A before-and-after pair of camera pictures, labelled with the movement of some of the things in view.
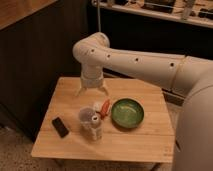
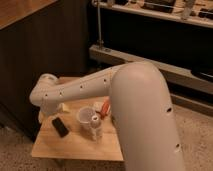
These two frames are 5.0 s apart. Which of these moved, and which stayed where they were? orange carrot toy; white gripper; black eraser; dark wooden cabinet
Moved: white gripper
Stayed: dark wooden cabinet; orange carrot toy; black eraser
